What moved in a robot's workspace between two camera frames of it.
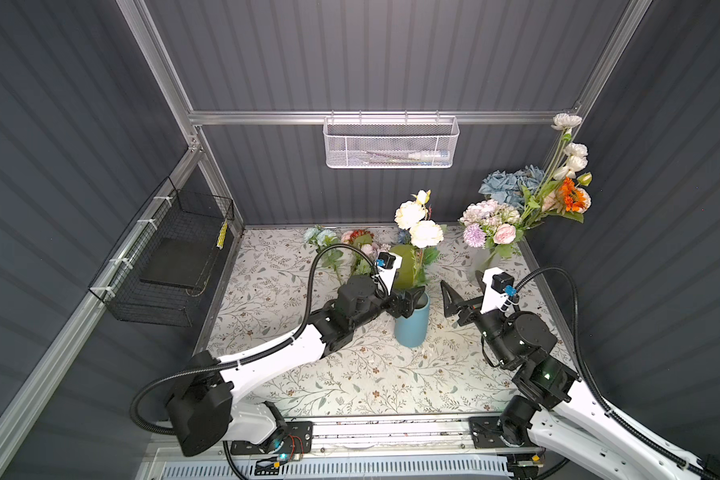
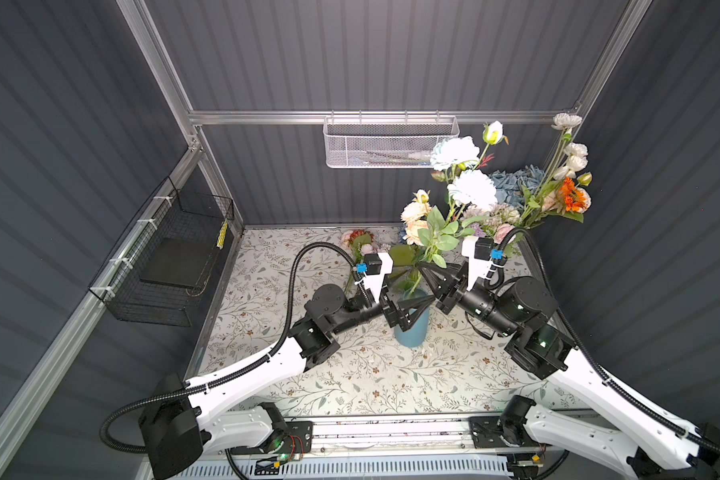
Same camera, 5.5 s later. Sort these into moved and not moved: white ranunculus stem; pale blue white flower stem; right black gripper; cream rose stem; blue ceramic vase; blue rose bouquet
Moved: right black gripper; pale blue white flower stem
Not moved: cream rose stem; blue rose bouquet; white ranunculus stem; blue ceramic vase
